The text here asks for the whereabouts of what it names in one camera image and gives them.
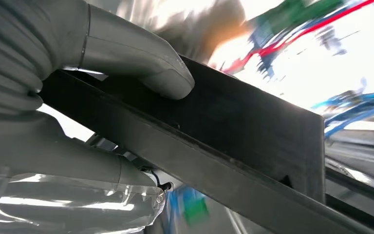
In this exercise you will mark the ribbed grey left arm sleeve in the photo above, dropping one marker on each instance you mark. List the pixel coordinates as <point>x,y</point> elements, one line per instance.
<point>19,42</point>

